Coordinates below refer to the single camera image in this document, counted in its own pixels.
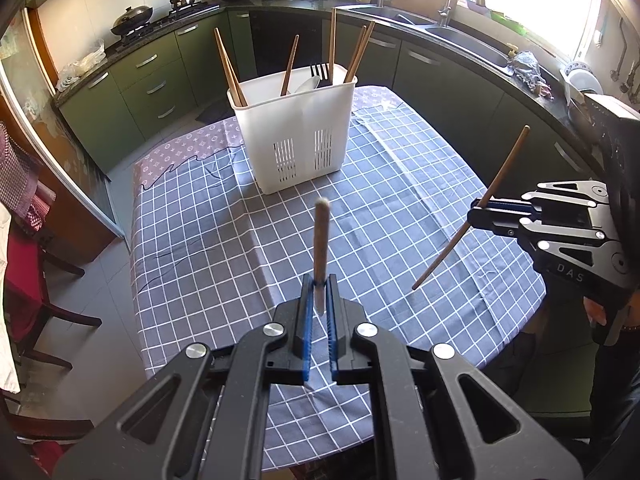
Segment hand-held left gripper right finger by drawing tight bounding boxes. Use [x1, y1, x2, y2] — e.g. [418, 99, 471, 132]
[325, 275, 586, 480]

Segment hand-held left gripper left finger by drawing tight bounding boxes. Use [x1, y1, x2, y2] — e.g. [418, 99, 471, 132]
[52, 275, 317, 480]

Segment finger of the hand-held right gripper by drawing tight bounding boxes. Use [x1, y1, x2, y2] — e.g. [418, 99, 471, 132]
[466, 211, 608, 255]
[467, 180, 610, 213]

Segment dark brown chopstick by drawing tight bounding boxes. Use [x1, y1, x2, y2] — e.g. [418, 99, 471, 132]
[411, 125, 531, 291]

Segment pale brown chopstick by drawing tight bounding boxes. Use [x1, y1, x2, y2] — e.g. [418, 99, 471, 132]
[311, 198, 332, 317]

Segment white plastic utensil holder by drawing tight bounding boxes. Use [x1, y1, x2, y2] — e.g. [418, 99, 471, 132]
[227, 63, 358, 196]

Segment bunch of wooden chopsticks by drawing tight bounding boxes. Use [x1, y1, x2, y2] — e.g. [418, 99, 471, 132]
[214, 7, 376, 108]

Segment person's right forearm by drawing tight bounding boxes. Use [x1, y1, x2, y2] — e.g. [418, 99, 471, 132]
[587, 295, 640, 480]

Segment person's right hand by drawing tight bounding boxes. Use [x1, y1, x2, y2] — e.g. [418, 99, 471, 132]
[582, 296, 608, 326]

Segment blue checked tablecloth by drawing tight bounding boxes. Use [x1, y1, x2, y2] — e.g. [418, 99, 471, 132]
[131, 100, 546, 473]

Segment dark stone countertop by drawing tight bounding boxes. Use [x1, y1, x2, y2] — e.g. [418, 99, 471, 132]
[52, 0, 601, 161]

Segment crumpled silver bag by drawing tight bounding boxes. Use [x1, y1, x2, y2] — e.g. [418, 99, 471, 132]
[507, 50, 556, 96]

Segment steel kitchen sink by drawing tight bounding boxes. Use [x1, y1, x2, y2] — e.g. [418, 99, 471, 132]
[345, 5, 511, 68]

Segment green plastic tray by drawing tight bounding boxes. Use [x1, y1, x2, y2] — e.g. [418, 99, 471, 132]
[490, 10, 528, 36]

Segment dark wooden chair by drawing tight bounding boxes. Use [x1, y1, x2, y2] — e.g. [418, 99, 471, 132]
[0, 390, 96, 466]

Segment red wooden chair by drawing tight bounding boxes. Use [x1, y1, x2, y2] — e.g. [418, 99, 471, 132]
[0, 220, 103, 376]

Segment green kitchen cabinets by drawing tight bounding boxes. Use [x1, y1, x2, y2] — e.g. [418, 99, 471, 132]
[55, 7, 601, 186]

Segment pink checked apron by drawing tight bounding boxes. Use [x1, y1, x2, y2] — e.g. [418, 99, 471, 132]
[0, 120, 58, 231]

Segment gas stove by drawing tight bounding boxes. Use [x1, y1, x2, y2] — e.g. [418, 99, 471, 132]
[117, 2, 221, 46]

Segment white plastic bags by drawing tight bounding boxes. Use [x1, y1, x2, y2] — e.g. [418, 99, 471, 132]
[55, 40, 106, 93]

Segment black wok with lid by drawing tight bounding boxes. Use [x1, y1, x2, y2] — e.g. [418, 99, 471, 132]
[110, 5, 155, 36]

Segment metal wall pipes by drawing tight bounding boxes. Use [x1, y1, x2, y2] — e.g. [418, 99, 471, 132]
[607, 15, 640, 96]

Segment glass door with wooden frame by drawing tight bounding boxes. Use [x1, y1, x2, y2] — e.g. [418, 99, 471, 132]
[0, 7, 126, 263]

